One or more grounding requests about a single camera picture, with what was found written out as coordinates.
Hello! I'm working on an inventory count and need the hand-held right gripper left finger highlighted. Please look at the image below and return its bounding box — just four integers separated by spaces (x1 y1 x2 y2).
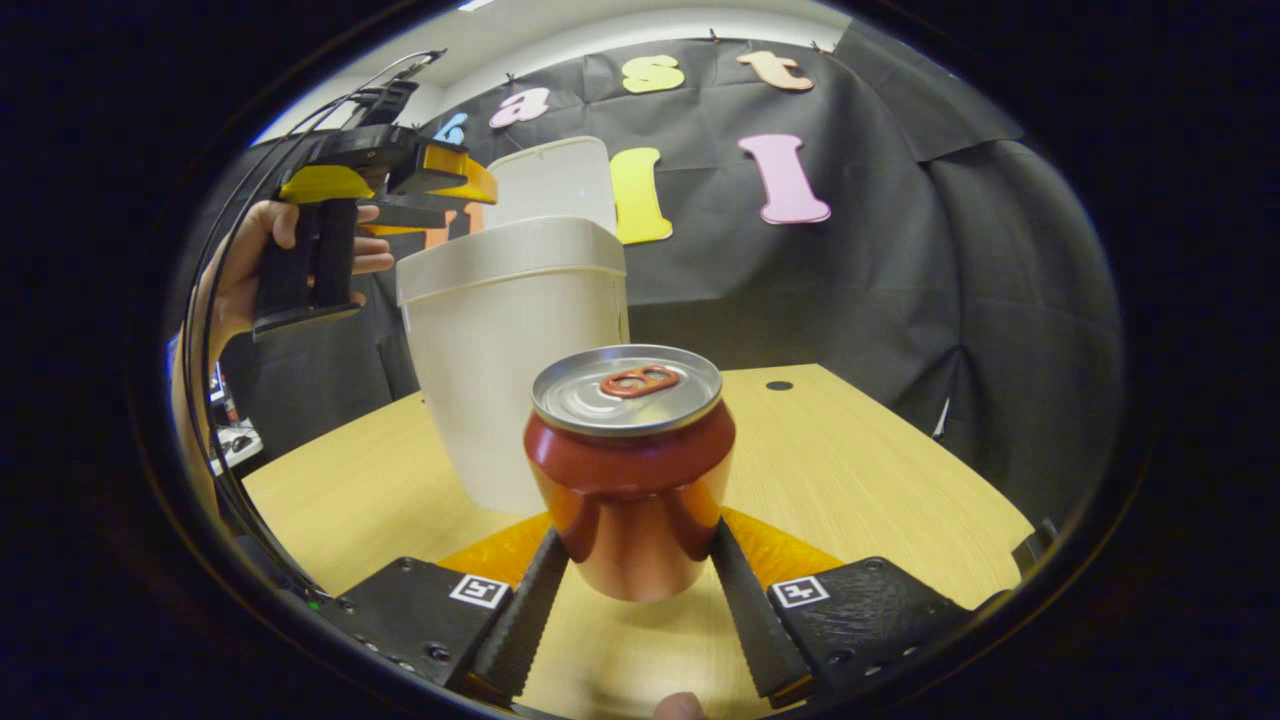
318 512 573 703

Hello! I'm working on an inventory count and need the small black block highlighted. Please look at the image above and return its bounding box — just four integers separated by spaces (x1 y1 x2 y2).
1012 518 1059 573

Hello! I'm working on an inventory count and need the white side table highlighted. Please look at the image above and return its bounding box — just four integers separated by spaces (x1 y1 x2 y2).
208 365 263 471

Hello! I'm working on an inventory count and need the red pop can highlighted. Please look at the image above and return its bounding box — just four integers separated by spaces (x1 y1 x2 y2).
523 344 738 603

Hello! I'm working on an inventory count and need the white desktop garbage bin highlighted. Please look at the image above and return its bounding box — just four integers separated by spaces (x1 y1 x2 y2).
396 136 631 517

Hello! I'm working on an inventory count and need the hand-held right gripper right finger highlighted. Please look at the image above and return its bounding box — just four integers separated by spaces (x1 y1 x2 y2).
708 507 1013 709

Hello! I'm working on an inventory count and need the black backdrop cloth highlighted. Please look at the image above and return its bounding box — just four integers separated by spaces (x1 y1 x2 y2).
215 20 1126 526

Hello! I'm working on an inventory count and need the wooden desktop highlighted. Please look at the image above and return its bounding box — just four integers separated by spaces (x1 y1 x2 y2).
243 363 1036 720

